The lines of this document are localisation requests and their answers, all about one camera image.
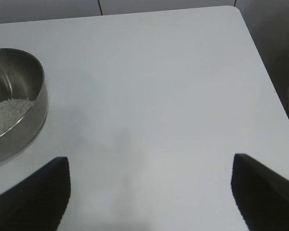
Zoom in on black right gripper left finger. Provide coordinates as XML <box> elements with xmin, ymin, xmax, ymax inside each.
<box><xmin>0</xmin><ymin>156</ymin><xmax>72</xmax><ymax>231</ymax></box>

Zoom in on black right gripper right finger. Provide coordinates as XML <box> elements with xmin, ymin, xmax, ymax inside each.
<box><xmin>230</xmin><ymin>153</ymin><xmax>289</xmax><ymax>231</ymax></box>

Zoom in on white rice grains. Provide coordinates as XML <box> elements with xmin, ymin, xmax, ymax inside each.
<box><xmin>0</xmin><ymin>97</ymin><xmax>36</xmax><ymax>141</ymax></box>

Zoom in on stainless steel mixing bowl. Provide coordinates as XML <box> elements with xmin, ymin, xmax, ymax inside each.
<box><xmin>0</xmin><ymin>47</ymin><xmax>48</xmax><ymax>167</ymax></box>

